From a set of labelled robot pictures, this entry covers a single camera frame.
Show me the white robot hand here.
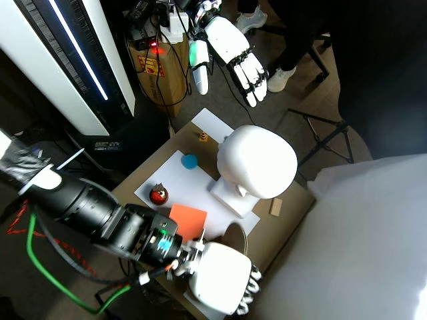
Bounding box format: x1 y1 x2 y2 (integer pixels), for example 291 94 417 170
187 241 264 317
187 15 270 109

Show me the beige baseball cap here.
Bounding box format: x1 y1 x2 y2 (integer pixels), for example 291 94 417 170
222 223 250 257

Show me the white mannequin head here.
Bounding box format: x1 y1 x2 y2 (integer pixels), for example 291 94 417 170
207 125 298 219

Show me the white power adapter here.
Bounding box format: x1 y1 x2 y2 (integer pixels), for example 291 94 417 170
167 11 188 44

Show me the orange card sheet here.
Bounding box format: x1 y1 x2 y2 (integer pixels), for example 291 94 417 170
168 203 208 241

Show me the person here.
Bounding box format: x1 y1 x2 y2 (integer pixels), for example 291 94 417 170
236 0 334 93

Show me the brown cardboard box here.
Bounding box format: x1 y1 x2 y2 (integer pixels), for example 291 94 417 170
128 31 191 117

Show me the black device with red light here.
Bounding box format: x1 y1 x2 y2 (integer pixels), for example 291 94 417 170
129 28 163 53

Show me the small wooden block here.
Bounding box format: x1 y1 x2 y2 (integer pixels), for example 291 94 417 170
269 198 284 217

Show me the black power strip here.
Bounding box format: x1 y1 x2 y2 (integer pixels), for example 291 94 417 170
128 0 158 20

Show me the black chair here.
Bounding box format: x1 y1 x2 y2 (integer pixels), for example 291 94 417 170
308 31 333 84

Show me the large white paper sheet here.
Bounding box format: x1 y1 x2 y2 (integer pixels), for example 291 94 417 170
133 149 261 239

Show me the red toy fruit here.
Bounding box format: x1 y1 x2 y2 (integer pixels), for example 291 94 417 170
149 182 169 206

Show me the blue round disc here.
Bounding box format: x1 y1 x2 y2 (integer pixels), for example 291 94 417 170
181 153 199 171

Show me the black tripod stand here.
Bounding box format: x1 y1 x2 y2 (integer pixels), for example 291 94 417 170
287 108 355 167

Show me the black curtain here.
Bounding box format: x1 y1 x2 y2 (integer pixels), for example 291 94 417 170
328 0 427 160

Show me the white and black cabinet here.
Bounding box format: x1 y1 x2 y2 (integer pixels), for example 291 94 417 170
0 0 136 154

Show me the green cable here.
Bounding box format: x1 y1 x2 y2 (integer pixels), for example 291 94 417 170
25 212 131 315

